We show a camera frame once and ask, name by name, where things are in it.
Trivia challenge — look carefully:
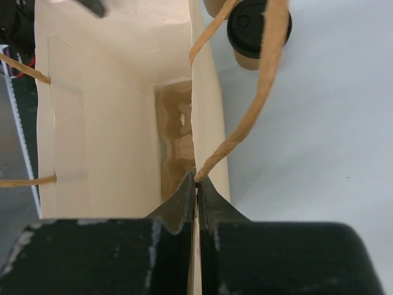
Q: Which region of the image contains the black plastic cup lid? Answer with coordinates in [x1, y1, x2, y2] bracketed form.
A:
[226, 0, 293, 59]

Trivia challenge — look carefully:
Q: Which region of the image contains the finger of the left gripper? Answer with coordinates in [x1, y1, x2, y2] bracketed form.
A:
[76, 0, 107, 18]

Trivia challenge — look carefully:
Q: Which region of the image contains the stack of brown paper cups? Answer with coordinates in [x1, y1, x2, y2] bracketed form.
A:
[203, 0, 226, 18]

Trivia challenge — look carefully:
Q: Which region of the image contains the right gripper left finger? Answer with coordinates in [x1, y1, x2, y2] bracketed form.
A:
[145, 172, 196, 294]

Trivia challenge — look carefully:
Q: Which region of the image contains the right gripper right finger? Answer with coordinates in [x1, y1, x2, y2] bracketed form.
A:
[196, 177, 250, 294]

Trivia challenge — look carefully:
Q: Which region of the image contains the brown paper coffee cup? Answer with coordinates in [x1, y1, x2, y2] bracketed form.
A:
[233, 49, 260, 71]

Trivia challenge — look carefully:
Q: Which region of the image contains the brown paper takeout bag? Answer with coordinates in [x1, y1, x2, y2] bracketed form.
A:
[0, 0, 292, 295]

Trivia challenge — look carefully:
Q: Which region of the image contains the brown pulp cup carrier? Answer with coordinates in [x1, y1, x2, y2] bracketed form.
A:
[155, 81, 195, 201]

